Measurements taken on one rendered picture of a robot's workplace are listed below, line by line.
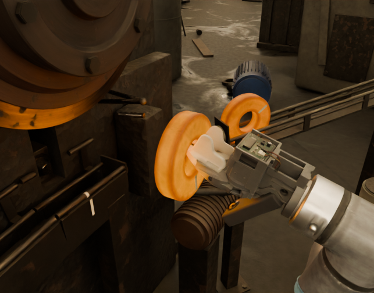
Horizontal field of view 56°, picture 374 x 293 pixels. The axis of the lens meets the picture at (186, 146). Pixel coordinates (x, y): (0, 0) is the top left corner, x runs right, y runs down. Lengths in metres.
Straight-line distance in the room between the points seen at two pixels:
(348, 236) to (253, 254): 1.08
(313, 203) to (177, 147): 0.21
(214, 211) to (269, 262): 0.65
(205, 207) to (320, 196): 0.49
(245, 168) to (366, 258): 0.20
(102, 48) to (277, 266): 1.23
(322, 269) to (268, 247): 1.04
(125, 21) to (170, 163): 0.24
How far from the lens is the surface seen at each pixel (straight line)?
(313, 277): 0.62
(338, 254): 0.56
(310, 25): 3.25
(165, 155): 0.54
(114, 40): 0.57
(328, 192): 0.53
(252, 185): 0.53
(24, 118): 0.58
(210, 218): 0.95
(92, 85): 0.64
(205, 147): 0.55
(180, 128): 0.55
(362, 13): 3.09
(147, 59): 1.01
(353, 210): 0.53
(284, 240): 1.67
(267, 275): 1.52
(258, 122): 1.04
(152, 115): 0.83
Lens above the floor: 1.14
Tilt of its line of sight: 30 degrees down
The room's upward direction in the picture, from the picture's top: straight up
